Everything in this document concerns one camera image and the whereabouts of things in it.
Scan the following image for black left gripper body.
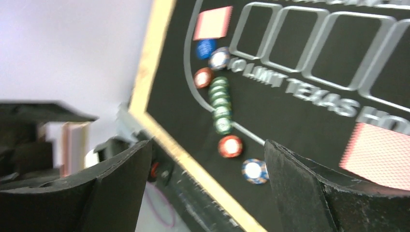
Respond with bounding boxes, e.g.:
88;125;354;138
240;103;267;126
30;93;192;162
0;101;98;184

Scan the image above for red playing card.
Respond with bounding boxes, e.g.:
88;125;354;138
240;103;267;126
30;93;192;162
193;6;233;41
339;123;410;190

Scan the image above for green chip row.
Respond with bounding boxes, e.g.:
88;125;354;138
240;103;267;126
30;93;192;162
208;76;232;135

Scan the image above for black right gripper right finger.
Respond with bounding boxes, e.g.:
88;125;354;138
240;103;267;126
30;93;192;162
264;140;410;232

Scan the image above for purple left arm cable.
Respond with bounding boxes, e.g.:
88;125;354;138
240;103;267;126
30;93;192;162
146;181;177;229

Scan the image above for red playing card box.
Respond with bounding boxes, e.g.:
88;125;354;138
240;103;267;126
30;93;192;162
60;122;90;177

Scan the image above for blue small blind button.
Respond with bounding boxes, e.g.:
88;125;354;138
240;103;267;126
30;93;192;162
196;39;216;60

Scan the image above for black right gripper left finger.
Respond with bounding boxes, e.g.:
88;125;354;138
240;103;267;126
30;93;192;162
0;140;152;232

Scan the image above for blue poker chip stack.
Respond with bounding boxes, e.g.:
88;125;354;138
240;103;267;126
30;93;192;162
242;159;269;185

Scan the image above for red poker chip stack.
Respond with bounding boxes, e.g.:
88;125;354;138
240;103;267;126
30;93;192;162
218;135;243;158

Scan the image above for black poker felt mat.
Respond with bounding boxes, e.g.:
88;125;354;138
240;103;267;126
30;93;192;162
146;0;410;232

